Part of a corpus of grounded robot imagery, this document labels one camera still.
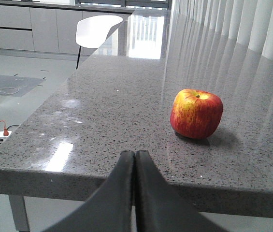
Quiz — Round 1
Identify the red yellow apple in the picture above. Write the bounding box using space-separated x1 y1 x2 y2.
170 89 223 139

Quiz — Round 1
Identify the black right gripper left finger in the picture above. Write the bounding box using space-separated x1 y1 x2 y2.
45 151 134 232

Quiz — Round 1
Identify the white chair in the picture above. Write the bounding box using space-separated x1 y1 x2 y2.
75 15 123 69

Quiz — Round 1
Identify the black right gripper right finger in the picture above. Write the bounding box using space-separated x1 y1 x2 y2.
135 151 226 232

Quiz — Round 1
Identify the grey floor mat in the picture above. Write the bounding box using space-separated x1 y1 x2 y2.
0 75 45 97

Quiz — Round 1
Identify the grey cabinet row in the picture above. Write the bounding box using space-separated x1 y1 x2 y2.
0 1 133 55

